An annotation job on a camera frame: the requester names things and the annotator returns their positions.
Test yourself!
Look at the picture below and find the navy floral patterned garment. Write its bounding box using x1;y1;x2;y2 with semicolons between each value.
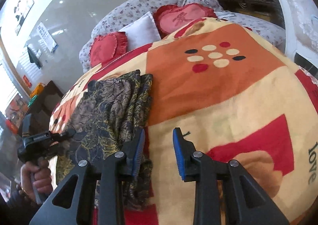
55;69;154;212

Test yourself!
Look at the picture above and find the person's left hand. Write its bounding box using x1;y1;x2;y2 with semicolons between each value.
20;159;53;202

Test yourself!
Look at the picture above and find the dark wooden side table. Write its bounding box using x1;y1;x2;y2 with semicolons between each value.
26;81;64;133

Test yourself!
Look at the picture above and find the yellow bag on table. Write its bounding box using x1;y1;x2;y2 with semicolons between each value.
30;83;45;99

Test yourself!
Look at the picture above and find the orange red cream blanket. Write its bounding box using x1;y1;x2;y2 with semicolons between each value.
49;18;317;224

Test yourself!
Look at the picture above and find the left red heart cushion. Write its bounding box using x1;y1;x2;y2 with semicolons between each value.
89;32;128;68

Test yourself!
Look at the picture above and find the red heart cushion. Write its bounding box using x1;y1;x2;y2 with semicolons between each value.
89;32;128;68
153;3;217;38

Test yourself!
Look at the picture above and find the white square pillow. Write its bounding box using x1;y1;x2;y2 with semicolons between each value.
120;12;161;51

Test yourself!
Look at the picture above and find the right red heart cushion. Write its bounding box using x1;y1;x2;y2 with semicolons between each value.
153;3;217;38

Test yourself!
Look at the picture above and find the floral upholstered headboard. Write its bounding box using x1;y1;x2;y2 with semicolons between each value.
79;0;286;73

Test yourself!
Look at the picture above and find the white ornate chair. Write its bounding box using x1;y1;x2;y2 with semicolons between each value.
278;0;317;77

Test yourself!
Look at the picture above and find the dark cloth hanging on wall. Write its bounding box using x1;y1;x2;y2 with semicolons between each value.
27;46;43;69

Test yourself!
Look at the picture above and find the wall calendar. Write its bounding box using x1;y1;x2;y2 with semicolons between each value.
36;22;58;53

